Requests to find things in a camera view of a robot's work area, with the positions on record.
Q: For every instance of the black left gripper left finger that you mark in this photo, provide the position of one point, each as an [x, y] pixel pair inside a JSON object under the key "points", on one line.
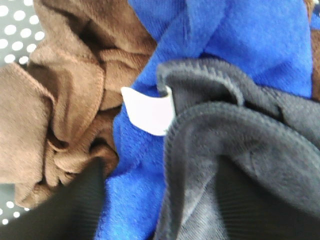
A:
{"points": [[72, 213]]}

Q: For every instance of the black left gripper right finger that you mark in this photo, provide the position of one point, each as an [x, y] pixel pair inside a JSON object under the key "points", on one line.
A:
{"points": [[251, 212]]}

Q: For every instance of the dark grey towel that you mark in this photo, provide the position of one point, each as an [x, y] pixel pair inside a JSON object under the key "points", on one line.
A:
{"points": [[209, 109]]}

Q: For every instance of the brown towel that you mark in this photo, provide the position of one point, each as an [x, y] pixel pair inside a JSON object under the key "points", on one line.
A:
{"points": [[57, 114]]}

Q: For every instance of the blue towel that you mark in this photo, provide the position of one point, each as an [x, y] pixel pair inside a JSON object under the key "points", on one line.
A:
{"points": [[269, 40]]}

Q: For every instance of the grey basket with orange rim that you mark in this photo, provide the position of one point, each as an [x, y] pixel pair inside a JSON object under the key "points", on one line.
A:
{"points": [[20, 33]]}

